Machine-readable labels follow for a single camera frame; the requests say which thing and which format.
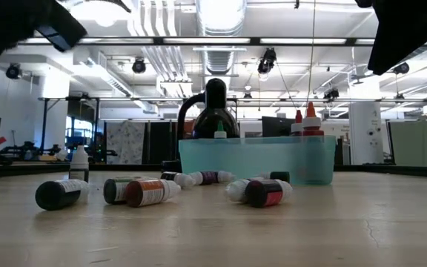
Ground grey green partition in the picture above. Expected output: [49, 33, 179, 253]
[388, 120, 427, 167]

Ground small green food coloring bottle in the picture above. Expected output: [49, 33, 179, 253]
[260, 171, 291, 184]
[102, 177, 140, 205]

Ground black background rack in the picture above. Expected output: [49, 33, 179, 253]
[38, 96, 103, 156]

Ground black gooseneck desk lamp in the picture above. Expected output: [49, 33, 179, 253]
[161, 77, 241, 174]

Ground black metal table frame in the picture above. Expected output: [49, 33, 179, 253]
[0, 161, 427, 179]

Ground grey patterned panel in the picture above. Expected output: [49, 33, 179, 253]
[105, 121, 146, 164]

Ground small dark green coloring bottle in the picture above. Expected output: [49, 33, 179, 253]
[34, 179, 91, 211]

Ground green translucent plastic bin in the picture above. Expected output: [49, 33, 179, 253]
[178, 135, 337, 186]

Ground black overhead rail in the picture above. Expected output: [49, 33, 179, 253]
[16, 36, 376, 47]

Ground black background robot arms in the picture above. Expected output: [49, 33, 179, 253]
[4, 140, 118, 162]

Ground small red food coloring bottle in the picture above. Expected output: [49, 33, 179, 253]
[245, 179, 294, 208]

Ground thin hanging cable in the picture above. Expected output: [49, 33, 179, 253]
[305, 0, 317, 108]

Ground small purple food coloring bottle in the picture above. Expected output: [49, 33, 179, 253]
[190, 170, 219, 185]

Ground small dark food coloring bottle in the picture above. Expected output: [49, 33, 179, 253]
[68, 145, 90, 182]

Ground large teal food coloring bottle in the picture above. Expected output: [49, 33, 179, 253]
[213, 120, 228, 140]

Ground dark desk monitor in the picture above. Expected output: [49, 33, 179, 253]
[261, 116, 297, 138]

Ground white pillar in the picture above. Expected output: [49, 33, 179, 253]
[348, 102, 384, 166]

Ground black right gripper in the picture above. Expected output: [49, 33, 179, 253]
[354, 0, 427, 76]

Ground small orange food coloring bottle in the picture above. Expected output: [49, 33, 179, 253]
[125, 179, 182, 208]

